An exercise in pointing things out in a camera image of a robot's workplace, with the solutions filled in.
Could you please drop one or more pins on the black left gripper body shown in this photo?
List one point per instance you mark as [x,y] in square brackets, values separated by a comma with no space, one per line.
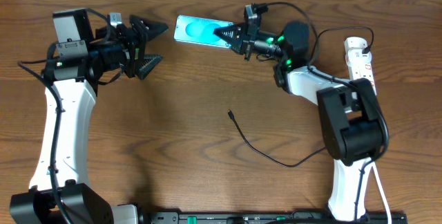
[130,49]

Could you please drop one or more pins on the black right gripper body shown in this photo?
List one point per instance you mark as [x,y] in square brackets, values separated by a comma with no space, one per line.
[248,45]

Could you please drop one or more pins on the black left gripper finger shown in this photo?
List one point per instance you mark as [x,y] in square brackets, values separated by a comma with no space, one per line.
[146,65]
[145,29]

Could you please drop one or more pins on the blue screen Galaxy smartphone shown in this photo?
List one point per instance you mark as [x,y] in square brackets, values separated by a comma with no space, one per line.
[197,30]

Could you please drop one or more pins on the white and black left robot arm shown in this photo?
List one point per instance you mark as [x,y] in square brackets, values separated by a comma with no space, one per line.
[59,191]

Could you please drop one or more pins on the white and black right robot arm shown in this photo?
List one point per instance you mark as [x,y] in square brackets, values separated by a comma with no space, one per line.
[352,124]

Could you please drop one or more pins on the white power strip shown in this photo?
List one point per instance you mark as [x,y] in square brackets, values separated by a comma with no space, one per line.
[358,63]

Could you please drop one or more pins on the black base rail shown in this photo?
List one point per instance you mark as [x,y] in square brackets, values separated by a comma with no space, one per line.
[262,217]

